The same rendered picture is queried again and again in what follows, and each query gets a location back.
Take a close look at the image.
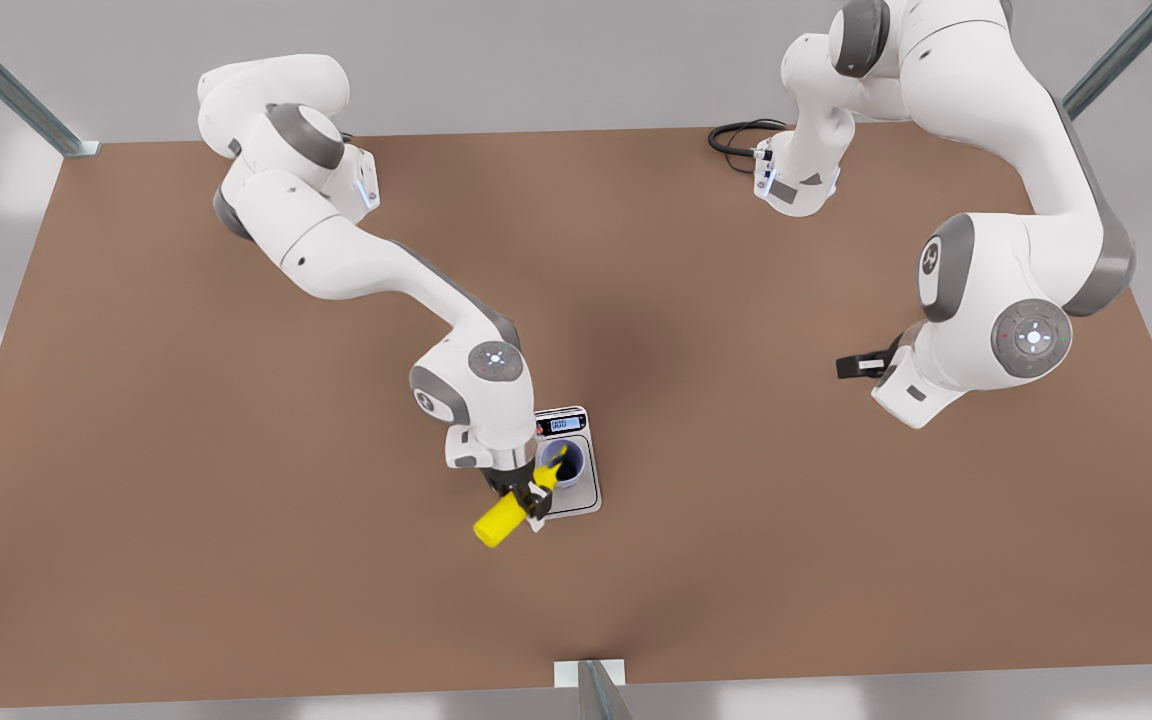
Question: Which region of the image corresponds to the yellow sauce bottle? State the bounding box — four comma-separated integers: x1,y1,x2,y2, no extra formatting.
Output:
472,446,570,549

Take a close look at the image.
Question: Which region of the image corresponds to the blue cup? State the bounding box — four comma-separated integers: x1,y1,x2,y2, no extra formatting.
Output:
540,441,591,491

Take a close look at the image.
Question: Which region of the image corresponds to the silver kitchen scale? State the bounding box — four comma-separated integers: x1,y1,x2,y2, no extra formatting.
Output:
534,405,603,520

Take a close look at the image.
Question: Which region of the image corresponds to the silver frame post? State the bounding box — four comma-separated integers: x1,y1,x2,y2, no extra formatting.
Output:
1062,0,1152,121
0,5,101,159
554,658,634,720

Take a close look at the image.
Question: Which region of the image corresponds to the black cable loop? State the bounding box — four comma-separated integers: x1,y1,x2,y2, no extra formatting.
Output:
707,118,789,176

